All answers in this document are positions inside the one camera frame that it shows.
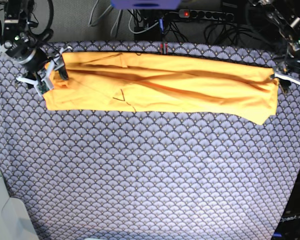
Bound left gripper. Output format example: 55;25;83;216
271;66;300;94

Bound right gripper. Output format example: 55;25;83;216
16;45;73;91

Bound yellow T-shirt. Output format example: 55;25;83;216
43;52;279;125

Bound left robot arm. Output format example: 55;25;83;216
248;0;300;93

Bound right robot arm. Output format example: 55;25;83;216
0;0;69;96

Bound red black table clamp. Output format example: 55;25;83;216
159;42;168;55

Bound blue fan-pattern tablecloth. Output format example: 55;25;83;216
0;53;300;240

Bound black power strip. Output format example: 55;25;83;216
178;9;235;22

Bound black OpenArm box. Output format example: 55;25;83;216
272;170;300;240

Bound grey chair seat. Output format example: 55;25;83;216
0;171;38;240

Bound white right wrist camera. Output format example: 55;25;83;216
34;81;53;97

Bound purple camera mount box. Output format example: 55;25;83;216
110;0;182;10

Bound blue clamp handle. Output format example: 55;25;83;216
158;18;165;39

